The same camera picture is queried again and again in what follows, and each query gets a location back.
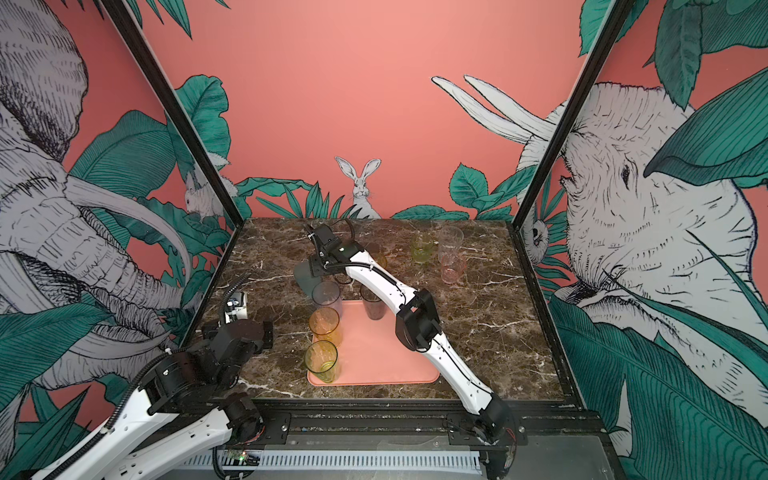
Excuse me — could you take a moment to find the frosted teal glass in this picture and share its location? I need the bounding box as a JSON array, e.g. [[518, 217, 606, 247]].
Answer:
[[293, 260, 322, 298]]

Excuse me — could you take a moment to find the clear blue tall glass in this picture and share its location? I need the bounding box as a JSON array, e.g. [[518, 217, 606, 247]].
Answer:
[[311, 281, 343, 316]]

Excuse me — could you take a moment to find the tall yellow glass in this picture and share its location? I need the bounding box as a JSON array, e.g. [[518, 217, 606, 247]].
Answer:
[[308, 307, 343, 346]]

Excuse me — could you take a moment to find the dark smoky glass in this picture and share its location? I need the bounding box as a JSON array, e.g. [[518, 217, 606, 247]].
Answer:
[[359, 285, 389, 320]]

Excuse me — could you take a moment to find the green glass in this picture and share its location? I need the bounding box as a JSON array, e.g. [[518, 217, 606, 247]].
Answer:
[[410, 232, 435, 264], [304, 340, 340, 384]]

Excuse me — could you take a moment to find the clear colourless glass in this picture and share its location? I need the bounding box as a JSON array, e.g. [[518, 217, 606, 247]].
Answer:
[[437, 224, 464, 264]]

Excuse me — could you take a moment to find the short yellow glass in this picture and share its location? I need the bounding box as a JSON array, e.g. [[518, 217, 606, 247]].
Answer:
[[365, 242, 388, 269]]

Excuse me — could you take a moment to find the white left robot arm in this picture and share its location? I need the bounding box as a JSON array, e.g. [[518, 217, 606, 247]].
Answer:
[[14, 291, 274, 479]]

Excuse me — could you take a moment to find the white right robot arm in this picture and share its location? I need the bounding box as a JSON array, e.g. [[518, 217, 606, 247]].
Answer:
[[303, 220, 517, 445]]

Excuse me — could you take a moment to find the pink tray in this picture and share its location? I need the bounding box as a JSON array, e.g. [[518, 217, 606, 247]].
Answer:
[[330, 300, 439, 387]]

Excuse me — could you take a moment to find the pink clear glass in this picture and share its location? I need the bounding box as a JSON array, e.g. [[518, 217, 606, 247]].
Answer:
[[441, 254, 467, 285]]

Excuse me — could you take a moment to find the white perforated strip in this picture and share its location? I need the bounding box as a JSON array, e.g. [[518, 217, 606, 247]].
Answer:
[[173, 449, 483, 474]]

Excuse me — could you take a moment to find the black left corner post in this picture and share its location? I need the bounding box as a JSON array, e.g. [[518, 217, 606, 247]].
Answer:
[[101, 0, 244, 230]]

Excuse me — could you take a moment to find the black corner post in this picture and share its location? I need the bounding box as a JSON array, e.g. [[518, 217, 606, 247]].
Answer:
[[101, 0, 244, 230], [512, 0, 634, 231]]

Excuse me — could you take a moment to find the black front rail base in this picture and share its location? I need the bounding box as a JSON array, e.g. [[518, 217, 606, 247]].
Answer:
[[104, 398, 625, 480]]

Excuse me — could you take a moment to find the black right corner post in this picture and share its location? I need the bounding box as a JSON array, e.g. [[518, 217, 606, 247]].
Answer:
[[512, 0, 634, 231]]

